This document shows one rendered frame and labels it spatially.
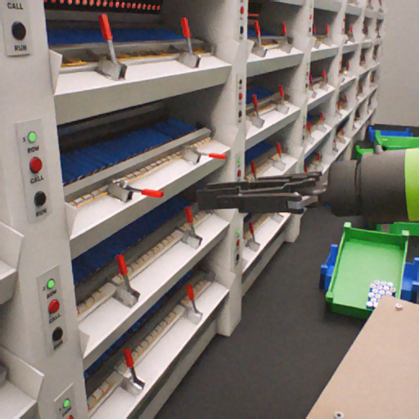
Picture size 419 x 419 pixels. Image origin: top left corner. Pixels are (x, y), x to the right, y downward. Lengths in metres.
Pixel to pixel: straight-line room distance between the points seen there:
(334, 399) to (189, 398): 0.62
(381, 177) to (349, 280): 1.02
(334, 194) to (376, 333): 0.25
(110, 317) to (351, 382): 0.41
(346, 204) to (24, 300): 0.42
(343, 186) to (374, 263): 1.04
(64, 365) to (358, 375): 0.41
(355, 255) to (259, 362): 0.55
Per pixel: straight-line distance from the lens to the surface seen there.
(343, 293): 1.60
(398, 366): 0.75
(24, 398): 0.74
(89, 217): 0.76
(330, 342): 1.44
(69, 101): 0.68
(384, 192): 0.63
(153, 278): 0.97
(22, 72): 0.61
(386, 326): 0.82
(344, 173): 0.65
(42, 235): 0.66
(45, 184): 0.64
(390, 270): 1.66
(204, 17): 1.20
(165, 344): 1.12
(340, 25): 2.53
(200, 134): 1.14
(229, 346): 1.39
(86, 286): 0.88
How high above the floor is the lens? 0.81
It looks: 20 degrees down
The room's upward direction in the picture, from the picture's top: straight up
